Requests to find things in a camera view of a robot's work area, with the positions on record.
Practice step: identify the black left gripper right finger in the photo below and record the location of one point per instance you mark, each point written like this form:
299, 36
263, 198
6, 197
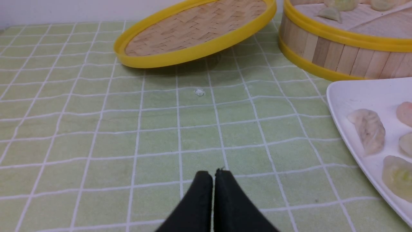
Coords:
233, 210

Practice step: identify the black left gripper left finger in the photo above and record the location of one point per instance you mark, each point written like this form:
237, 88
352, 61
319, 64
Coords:
193, 213

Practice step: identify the white speckled dumpling on plate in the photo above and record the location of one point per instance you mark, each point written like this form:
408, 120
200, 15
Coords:
370, 129

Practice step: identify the green dumpling plate front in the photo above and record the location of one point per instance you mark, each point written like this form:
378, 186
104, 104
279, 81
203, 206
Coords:
397, 176

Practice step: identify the pale green dumpling on plate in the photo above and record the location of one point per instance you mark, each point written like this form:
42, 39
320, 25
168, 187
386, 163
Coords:
405, 144

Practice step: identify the pink dumpling on plate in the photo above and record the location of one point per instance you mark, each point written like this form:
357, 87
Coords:
404, 113

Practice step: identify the small white crumb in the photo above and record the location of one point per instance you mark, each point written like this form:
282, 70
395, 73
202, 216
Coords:
199, 92

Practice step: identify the yellow rimmed bamboo steamer lid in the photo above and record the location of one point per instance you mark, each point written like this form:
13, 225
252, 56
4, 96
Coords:
191, 30

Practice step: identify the yellow rimmed bamboo steamer basket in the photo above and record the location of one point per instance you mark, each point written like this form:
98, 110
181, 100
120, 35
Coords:
336, 54

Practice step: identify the pale dumpling in steamer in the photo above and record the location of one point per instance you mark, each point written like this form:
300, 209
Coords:
331, 13

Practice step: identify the white steamer liner paper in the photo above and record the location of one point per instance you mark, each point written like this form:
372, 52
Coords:
394, 23

